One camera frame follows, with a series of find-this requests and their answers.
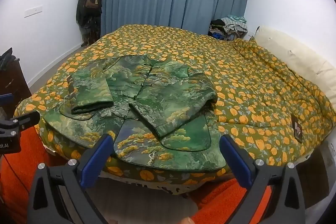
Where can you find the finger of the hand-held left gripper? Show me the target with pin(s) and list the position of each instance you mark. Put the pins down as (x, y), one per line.
(27, 120)

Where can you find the green quilt with orange flowers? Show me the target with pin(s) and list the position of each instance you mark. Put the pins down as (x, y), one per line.
(249, 77)

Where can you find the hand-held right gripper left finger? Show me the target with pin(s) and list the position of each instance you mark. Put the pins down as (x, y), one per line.
(95, 161)

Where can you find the orange rug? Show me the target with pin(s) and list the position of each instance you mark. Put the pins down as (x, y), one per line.
(26, 174)

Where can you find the dark quilt label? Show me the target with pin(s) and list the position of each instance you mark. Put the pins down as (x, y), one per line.
(297, 129)

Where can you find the cream padded headboard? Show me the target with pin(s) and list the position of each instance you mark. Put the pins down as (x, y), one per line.
(296, 56)

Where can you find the dark wooden cabinet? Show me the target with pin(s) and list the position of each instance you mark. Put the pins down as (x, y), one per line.
(13, 85)

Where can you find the green landscape print jacket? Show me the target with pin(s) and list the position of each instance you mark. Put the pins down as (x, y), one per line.
(162, 98)

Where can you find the dark pile of clothes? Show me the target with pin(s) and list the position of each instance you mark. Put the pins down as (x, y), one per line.
(90, 3)

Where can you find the white wall plate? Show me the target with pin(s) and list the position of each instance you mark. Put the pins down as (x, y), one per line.
(33, 11)

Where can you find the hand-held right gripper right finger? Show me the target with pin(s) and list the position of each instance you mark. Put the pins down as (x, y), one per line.
(236, 161)

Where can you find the dark cloth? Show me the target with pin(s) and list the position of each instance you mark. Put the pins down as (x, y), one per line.
(5, 58)

